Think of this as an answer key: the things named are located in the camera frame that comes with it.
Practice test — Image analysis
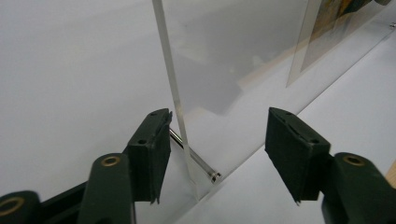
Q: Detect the wooden table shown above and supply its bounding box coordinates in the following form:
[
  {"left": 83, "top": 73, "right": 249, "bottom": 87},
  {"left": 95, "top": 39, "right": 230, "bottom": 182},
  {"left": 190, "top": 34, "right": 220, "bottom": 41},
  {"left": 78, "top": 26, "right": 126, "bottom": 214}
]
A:
[{"left": 385, "top": 160, "right": 396, "bottom": 189}]

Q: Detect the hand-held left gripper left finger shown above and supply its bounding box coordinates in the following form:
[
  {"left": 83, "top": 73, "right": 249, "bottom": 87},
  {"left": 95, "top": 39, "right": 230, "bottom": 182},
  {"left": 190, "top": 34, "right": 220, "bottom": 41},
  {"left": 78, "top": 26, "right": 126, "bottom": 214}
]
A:
[{"left": 126, "top": 107, "right": 174, "bottom": 205}]

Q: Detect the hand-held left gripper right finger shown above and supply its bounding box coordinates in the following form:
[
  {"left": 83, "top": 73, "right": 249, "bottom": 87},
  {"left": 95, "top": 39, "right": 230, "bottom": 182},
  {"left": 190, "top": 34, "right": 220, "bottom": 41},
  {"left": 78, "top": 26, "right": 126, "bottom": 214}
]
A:
[{"left": 264, "top": 106, "right": 332, "bottom": 205}]

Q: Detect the clear acrylic photo frame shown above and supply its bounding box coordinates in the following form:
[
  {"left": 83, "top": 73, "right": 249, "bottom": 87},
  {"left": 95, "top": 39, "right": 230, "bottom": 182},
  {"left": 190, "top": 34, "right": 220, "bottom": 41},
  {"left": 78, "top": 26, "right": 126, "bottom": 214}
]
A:
[{"left": 151, "top": 0, "right": 396, "bottom": 203}]

